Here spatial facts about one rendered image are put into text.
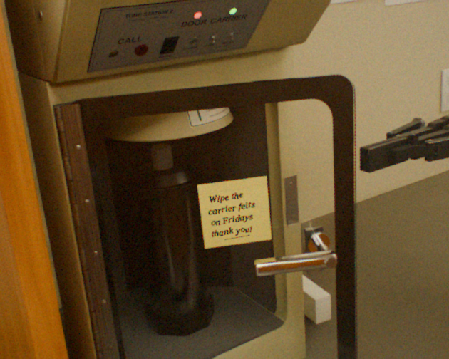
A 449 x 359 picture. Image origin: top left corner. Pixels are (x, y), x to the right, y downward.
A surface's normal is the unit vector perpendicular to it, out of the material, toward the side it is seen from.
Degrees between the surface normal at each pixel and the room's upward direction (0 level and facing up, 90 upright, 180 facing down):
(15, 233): 90
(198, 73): 90
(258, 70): 90
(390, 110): 90
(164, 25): 135
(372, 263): 0
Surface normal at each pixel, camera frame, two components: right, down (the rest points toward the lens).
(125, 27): 0.44, 0.83
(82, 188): 0.11, 0.31
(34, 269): 0.55, 0.23
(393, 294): -0.08, -0.94
